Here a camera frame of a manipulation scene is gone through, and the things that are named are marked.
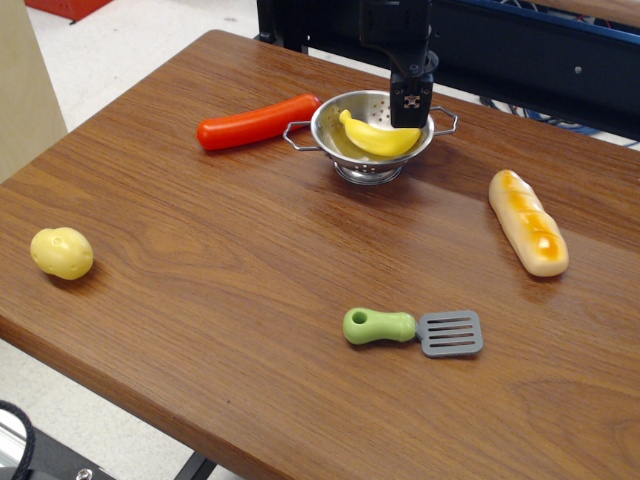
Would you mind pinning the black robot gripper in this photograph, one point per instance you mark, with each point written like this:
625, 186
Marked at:
401, 30

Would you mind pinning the yellow toy banana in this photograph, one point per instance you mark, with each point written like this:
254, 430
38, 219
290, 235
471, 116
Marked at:
377, 141

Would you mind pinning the steel colander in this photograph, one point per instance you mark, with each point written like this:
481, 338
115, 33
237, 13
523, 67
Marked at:
325, 132

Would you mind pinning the toy bread loaf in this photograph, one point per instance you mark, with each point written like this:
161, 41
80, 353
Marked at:
533, 234

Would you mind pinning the red toy hot dog sausage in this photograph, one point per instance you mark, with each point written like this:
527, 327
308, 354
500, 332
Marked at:
256, 125

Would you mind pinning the red box on floor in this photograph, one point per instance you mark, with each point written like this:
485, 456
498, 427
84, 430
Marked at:
74, 10

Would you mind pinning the light wooden panel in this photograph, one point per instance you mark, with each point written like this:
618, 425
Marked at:
31, 119

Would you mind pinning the yellow toy potato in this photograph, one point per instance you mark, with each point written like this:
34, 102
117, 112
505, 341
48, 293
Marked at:
62, 252

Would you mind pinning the black metal table stand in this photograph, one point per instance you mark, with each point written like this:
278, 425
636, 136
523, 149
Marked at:
53, 460

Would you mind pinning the dark blue metal frame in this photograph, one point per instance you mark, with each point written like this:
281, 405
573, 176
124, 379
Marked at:
576, 60

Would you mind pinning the green handled grey toy spatula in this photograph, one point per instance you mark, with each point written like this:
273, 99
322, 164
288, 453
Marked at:
441, 334

